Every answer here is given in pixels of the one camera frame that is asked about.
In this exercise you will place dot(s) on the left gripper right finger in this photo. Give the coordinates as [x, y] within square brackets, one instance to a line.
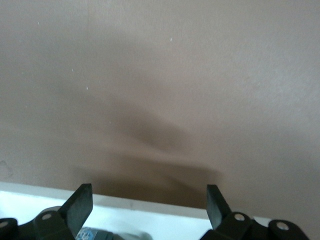
[217, 210]

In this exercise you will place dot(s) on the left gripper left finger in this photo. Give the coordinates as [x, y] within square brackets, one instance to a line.
[75, 207]

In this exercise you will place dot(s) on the green push button switch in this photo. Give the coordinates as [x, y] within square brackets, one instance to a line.
[86, 235]

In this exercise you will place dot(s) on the white plastic drawer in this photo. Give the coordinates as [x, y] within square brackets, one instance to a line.
[150, 217]

